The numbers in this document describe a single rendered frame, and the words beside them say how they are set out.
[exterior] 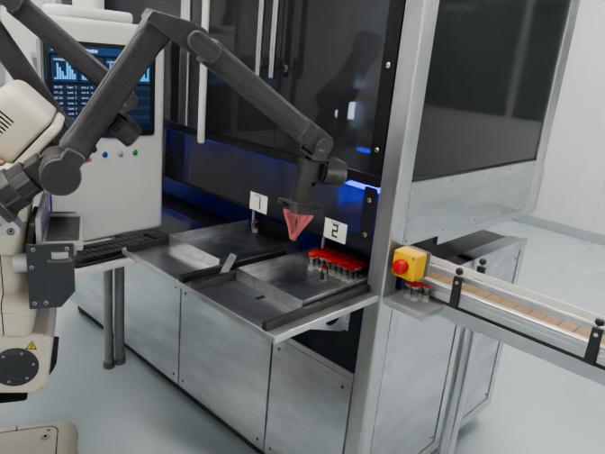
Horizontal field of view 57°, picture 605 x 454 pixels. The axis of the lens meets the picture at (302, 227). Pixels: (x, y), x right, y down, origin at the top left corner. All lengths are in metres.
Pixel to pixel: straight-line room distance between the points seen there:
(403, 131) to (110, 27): 1.06
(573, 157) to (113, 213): 4.86
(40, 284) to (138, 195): 0.84
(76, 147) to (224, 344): 1.20
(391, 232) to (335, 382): 0.54
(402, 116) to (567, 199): 4.81
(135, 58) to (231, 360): 1.32
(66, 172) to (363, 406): 1.08
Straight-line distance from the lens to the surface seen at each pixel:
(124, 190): 2.14
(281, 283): 1.60
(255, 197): 1.88
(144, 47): 1.19
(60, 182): 1.21
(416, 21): 1.47
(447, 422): 1.80
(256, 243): 1.90
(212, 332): 2.24
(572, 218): 6.21
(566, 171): 6.18
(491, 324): 1.57
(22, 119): 1.36
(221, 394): 2.32
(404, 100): 1.48
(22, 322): 1.50
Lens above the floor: 1.51
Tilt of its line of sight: 17 degrees down
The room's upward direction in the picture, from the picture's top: 6 degrees clockwise
